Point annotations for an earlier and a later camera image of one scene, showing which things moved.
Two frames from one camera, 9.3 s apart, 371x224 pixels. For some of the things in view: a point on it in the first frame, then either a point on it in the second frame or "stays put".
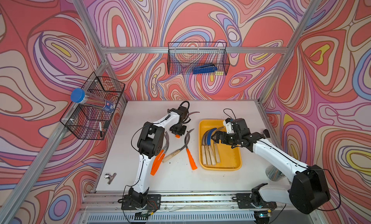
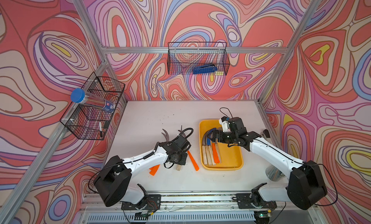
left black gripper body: [179, 129] to [181, 158]
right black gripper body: [232, 139] stays put
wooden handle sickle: [204, 154] stays put
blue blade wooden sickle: [213, 161] stays put
